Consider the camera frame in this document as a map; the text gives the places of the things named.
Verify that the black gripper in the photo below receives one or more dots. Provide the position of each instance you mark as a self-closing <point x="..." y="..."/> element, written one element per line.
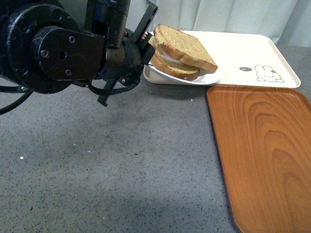
<point x="130" y="57"/>

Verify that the bread slice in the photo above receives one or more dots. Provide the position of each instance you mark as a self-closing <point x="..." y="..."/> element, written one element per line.
<point x="184" y="47"/>
<point x="184" y="72"/>

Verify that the white round plate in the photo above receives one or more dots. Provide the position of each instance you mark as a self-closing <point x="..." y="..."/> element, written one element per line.
<point x="153" y="75"/>

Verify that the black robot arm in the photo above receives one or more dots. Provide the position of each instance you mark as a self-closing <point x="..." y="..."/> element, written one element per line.
<point x="43" y="49"/>

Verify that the fried egg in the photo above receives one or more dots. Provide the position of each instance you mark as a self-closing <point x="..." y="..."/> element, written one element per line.
<point x="161" y="53"/>

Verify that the beige rabbit tray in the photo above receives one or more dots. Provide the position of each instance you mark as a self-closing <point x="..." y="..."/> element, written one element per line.
<point x="248" y="60"/>

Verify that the brown wooden tray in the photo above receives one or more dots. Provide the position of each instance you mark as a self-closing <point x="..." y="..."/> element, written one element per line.
<point x="263" y="137"/>

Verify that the grey curtain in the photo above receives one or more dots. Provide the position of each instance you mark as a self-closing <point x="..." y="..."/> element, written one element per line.
<point x="285" y="22"/>

